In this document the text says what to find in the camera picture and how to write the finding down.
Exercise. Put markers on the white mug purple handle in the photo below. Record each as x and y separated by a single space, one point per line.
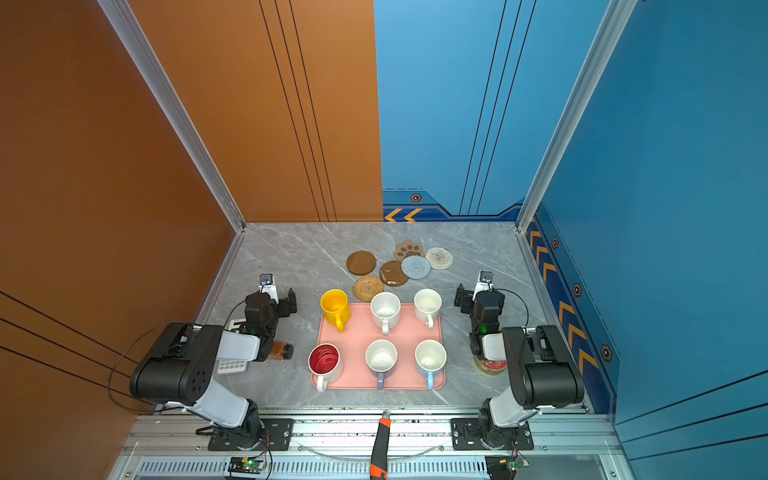
381 357

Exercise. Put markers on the right green circuit board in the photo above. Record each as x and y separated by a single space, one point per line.
505 467

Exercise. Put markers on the red interior mug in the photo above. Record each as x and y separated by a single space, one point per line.
325 364

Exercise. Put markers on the amber spice bottle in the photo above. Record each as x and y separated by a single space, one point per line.
281 351

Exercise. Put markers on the pink plastic tray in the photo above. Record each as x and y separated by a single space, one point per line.
361 357

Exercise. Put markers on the glossy brown round coaster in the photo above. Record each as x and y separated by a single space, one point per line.
392 275

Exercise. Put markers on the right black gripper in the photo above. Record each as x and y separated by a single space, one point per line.
468 300

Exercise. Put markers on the left green circuit board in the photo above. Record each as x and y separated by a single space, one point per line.
247 468

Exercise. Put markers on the red round tin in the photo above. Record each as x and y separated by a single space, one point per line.
490 367

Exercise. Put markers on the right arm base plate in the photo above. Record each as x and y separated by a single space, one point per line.
471 434

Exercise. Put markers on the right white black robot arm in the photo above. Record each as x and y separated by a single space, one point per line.
541 371

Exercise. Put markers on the light blue woven coaster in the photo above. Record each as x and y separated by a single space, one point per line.
416 267

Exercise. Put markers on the white calculator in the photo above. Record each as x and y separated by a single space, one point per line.
231 367

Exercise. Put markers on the aluminium front rail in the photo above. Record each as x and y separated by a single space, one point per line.
333 443

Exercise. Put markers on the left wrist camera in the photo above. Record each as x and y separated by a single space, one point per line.
268 286

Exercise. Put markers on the white mug blue handle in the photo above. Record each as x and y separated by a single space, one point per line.
431 358

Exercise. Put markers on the dark brown round coaster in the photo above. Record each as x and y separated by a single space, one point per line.
361 263

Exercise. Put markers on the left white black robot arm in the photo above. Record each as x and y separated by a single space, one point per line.
178 370

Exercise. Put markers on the multicolour woven round coaster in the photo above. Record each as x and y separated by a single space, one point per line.
439 258

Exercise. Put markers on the green circuit board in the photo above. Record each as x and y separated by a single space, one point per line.
247 468
505 467

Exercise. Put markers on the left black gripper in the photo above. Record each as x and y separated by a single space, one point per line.
285 309

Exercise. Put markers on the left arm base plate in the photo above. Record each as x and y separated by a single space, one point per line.
273 434

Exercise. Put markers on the yellow mug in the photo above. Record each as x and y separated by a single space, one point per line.
336 308

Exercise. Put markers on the cork paw print coaster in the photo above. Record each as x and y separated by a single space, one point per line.
406 249

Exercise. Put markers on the woven rattan round coaster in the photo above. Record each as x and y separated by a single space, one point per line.
367 287

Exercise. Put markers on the orange black handled tool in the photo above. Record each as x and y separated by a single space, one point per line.
378 462

